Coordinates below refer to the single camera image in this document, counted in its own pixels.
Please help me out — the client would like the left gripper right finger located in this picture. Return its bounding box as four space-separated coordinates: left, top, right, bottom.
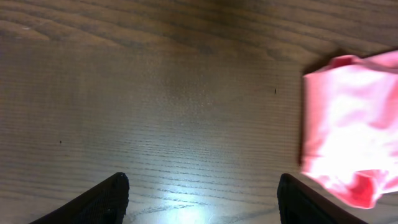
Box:
277 173 366 224

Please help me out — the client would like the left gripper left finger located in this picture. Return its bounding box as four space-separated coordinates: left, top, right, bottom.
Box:
31 172 129 224

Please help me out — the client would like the pink printed shirt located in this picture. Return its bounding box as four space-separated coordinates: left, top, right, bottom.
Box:
302 51 397 209

